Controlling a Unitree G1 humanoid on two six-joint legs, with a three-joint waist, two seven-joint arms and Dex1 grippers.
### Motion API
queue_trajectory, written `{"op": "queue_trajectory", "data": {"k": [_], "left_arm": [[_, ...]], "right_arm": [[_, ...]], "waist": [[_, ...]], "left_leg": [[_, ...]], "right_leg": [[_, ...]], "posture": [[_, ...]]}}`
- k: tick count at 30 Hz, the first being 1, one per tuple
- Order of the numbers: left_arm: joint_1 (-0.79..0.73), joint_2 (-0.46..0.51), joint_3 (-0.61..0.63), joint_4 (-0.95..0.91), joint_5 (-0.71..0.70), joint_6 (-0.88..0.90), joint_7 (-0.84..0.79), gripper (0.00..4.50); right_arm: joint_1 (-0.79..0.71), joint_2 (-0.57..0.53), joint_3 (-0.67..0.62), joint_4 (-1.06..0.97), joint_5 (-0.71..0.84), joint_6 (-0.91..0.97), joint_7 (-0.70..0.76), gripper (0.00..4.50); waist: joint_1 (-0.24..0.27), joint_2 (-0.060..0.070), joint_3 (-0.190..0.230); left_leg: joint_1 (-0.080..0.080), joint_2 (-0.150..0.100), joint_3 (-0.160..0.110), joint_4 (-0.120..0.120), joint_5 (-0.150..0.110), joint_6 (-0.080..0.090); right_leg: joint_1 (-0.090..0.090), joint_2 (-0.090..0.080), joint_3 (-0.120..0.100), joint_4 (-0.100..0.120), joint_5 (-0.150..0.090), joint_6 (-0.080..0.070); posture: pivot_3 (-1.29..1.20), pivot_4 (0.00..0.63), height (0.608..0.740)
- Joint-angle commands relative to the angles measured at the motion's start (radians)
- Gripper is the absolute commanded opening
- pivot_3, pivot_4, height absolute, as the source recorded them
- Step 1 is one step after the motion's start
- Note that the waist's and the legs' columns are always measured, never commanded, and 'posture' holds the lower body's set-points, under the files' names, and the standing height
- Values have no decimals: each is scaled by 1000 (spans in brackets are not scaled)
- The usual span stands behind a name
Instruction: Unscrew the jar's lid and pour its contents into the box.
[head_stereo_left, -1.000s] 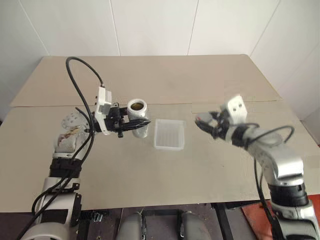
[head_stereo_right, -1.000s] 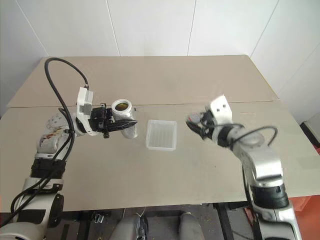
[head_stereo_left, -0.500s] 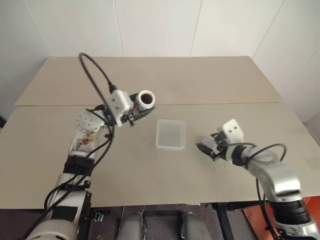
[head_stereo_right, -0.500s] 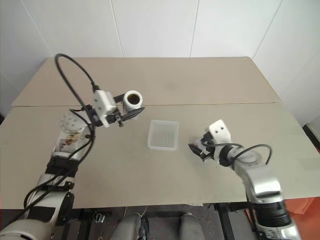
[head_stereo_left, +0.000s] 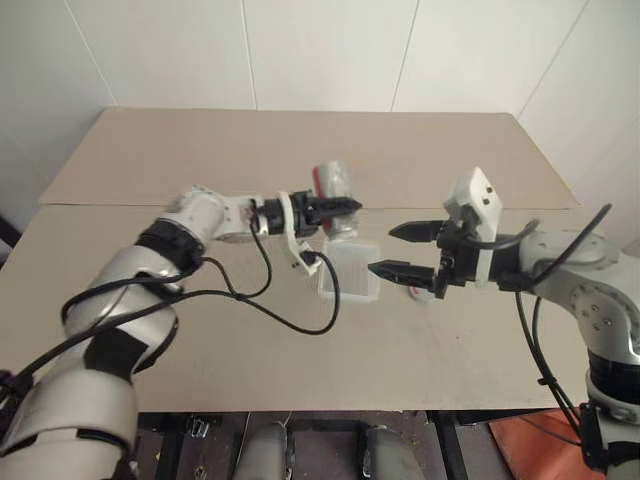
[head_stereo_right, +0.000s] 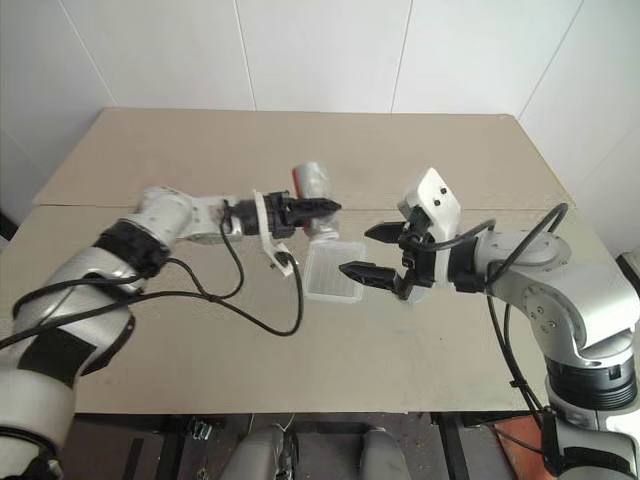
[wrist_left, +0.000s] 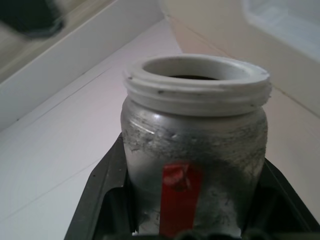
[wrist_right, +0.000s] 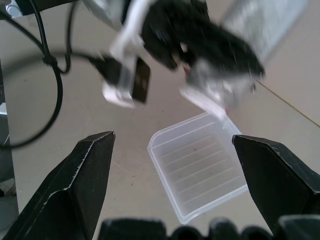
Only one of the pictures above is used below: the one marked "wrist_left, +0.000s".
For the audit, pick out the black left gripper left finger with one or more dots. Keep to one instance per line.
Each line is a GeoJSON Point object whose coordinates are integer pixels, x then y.
{"type": "Point", "coordinates": [107, 190]}

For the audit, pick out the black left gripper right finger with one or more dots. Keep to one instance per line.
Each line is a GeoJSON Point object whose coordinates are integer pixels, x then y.
{"type": "Point", "coordinates": [277, 207]}

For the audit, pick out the grey jar with white threaded neck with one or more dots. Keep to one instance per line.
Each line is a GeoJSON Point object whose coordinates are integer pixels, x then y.
{"type": "Point", "coordinates": [200, 140]}

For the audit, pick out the translucent plastic box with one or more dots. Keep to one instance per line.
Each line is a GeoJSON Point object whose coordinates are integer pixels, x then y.
{"type": "Point", "coordinates": [250, 30]}

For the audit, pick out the red tape strip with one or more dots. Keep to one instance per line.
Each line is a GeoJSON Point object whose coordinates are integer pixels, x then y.
{"type": "Point", "coordinates": [178, 200]}

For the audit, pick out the black round object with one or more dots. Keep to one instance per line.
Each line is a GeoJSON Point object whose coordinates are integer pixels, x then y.
{"type": "Point", "coordinates": [30, 15]}

